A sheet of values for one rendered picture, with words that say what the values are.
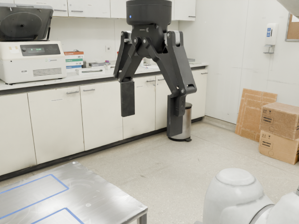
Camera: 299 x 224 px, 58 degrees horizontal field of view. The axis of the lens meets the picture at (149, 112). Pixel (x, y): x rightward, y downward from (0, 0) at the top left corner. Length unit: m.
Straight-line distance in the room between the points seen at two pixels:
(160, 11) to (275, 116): 2.79
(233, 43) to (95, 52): 1.83
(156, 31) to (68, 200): 0.68
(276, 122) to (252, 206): 2.44
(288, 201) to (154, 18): 0.51
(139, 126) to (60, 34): 1.46
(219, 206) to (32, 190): 0.64
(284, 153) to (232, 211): 2.51
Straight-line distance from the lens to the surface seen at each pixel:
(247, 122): 3.74
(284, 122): 3.12
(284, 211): 0.71
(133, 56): 0.49
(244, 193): 0.76
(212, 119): 4.18
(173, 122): 0.43
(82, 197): 0.97
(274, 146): 3.26
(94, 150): 3.19
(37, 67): 2.69
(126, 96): 0.53
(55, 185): 1.06
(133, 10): 0.44
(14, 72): 2.64
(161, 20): 0.44
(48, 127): 2.83
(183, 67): 0.41
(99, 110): 3.02
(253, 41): 3.69
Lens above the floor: 1.35
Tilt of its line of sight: 17 degrees down
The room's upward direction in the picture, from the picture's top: straight up
